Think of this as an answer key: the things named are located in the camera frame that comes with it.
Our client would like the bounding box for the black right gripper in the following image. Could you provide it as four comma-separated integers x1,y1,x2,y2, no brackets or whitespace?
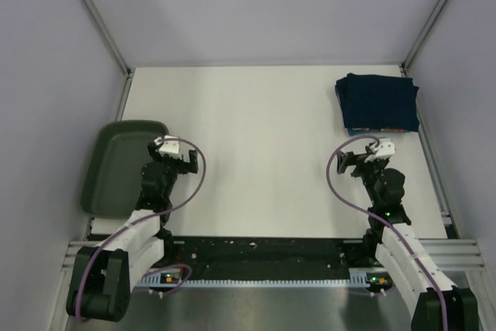
336,146,387,206

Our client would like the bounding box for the navy blue t-shirt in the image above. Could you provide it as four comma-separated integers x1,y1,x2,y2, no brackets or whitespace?
335,73,419,132

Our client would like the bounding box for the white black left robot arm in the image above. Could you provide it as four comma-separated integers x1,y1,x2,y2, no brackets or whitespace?
65,136,206,322

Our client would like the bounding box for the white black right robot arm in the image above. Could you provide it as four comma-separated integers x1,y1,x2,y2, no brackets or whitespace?
331,150,480,330

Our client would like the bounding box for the dark green plastic bin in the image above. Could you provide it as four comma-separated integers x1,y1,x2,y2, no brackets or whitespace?
80,120,169,219

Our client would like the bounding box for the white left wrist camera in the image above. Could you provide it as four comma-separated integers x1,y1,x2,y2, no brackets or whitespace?
153,135,181,157

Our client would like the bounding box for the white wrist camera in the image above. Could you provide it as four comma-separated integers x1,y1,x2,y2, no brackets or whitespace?
365,137,396,163
153,135,181,157

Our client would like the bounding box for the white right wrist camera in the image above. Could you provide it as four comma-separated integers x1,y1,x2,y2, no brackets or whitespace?
365,137,396,163

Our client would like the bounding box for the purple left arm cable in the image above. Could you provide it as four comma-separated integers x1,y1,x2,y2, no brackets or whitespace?
73,136,208,322

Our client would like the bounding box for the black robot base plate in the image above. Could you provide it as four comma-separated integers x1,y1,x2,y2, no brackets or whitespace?
160,236,380,279

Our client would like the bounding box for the light blue slotted cable duct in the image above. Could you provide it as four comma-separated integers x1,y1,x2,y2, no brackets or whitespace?
135,270,393,292

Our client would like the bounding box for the aluminium front frame rail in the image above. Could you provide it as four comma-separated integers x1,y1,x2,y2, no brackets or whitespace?
62,239,485,271

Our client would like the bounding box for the left aluminium frame post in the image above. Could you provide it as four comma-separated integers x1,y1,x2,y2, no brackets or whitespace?
57,0,135,80

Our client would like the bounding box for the aluminium frame post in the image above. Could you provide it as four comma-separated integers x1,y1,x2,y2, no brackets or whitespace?
57,0,135,80
400,0,451,76

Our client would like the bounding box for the right aluminium frame post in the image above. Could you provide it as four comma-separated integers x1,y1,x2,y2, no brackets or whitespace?
400,0,451,76

